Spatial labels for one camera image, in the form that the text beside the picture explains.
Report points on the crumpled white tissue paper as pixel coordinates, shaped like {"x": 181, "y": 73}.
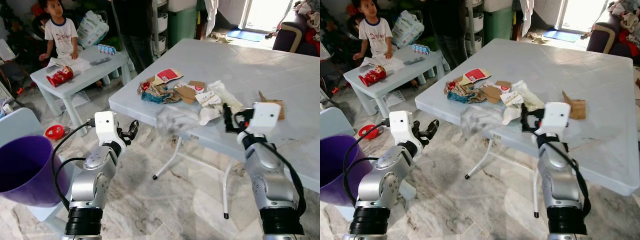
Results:
{"x": 225, "y": 97}
{"x": 531, "y": 97}

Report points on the white plastic drawer unit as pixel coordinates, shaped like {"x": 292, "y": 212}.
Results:
{"x": 475, "y": 25}
{"x": 160, "y": 25}

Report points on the brown cardboard piece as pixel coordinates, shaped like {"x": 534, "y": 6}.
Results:
{"x": 186, "y": 93}
{"x": 492, "y": 93}

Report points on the white printed paper wrapper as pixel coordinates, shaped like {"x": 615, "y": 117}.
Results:
{"x": 511, "y": 98}
{"x": 207, "y": 98}

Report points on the large white folding table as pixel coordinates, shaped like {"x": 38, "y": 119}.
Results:
{"x": 550, "y": 65}
{"x": 240, "y": 65}

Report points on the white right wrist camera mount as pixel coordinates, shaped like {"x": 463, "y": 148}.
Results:
{"x": 556, "y": 118}
{"x": 265, "y": 117}

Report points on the white green diaper pack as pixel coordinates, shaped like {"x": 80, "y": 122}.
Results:
{"x": 93, "y": 27}
{"x": 407, "y": 27}

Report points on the red and white packet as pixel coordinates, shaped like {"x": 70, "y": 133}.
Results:
{"x": 476, "y": 75}
{"x": 169, "y": 76}

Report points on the grey remote control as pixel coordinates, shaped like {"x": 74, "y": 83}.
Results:
{"x": 100, "y": 61}
{"x": 414, "y": 60}

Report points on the purple plastic rubbish bin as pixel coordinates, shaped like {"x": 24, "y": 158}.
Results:
{"x": 25, "y": 172}
{"x": 332, "y": 172}

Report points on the green bin with white lid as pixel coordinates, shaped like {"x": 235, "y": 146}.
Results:
{"x": 182, "y": 25}
{"x": 497, "y": 24}

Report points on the crumpled teal and red wrapper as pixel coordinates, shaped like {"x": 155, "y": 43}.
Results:
{"x": 155, "y": 94}
{"x": 460, "y": 93}

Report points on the clear plastic bag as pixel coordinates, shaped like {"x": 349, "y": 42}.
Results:
{"x": 175, "y": 120}
{"x": 480, "y": 121}

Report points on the pale white plastic stool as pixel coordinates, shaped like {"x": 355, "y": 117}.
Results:
{"x": 332, "y": 120}
{"x": 17, "y": 122}

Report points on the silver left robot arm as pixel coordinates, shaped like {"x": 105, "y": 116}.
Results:
{"x": 92, "y": 180}
{"x": 380, "y": 182}

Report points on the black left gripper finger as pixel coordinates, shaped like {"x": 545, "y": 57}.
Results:
{"x": 133, "y": 137}
{"x": 430, "y": 138}
{"x": 434, "y": 126}
{"x": 135, "y": 125}

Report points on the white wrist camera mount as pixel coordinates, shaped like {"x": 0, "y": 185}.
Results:
{"x": 106, "y": 125}
{"x": 556, "y": 118}
{"x": 265, "y": 117}
{"x": 401, "y": 125}

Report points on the beige floor cloth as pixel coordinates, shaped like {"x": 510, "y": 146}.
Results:
{"x": 536, "y": 36}
{"x": 219, "y": 36}

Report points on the child in white shirt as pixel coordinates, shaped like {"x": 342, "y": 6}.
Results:
{"x": 61, "y": 35}
{"x": 375, "y": 35}

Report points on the adult in dark clothes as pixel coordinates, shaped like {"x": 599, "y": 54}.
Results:
{"x": 135, "y": 30}
{"x": 450, "y": 30}

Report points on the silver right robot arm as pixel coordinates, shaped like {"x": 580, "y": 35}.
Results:
{"x": 560, "y": 182}
{"x": 267, "y": 180}

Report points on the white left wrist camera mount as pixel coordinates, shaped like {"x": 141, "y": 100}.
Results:
{"x": 401, "y": 125}
{"x": 106, "y": 125}

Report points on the small white plastic table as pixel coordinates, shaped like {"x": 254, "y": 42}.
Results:
{"x": 87, "y": 74}
{"x": 402, "y": 73}

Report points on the white curtain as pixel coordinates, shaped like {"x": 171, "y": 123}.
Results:
{"x": 211, "y": 15}
{"x": 526, "y": 11}

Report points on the brown paper bag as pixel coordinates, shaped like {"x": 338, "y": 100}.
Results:
{"x": 577, "y": 107}
{"x": 275, "y": 106}

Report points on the dark purple sofa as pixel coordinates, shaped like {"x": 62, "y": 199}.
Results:
{"x": 285, "y": 39}
{"x": 600, "y": 39}

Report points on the red round toy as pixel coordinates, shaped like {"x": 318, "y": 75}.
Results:
{"x": 50, "y": 132}
{"x": 364, "y": 132}

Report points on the pile of clothes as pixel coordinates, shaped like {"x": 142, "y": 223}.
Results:
{"x": 629, "y": 20}
{"x": 311, "y": 17}

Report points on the blue door mat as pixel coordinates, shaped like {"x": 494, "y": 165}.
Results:
{"x": 562, "y": 35}
{"x": 245, "y": 35}

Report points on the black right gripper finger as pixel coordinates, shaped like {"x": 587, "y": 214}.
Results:
{"x": 226, "y": 111}
{"x": 525, "y": 127}
{"x": 524, "y": 112}
{"x": 229, "y": 127}

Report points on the pack of small drink bottles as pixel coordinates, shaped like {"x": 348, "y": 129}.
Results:
{"x": 420, "y": 49}
{"x": 106, "y": 49}

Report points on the white paper sheet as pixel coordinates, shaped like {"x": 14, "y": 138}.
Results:
{"x": 80, "y": 64}
{"x": 394, "y": 63}

